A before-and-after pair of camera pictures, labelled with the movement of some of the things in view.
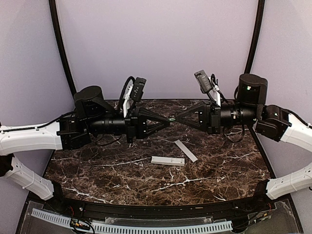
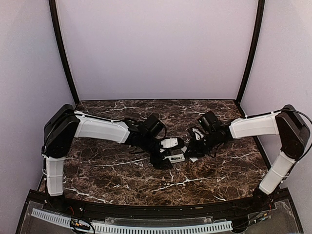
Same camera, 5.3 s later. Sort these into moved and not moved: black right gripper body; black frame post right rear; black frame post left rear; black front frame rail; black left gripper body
Moved: black left gripper body; black right gripper body
Not moved: black frame post left rear; black frame post right rear; black front frame rail
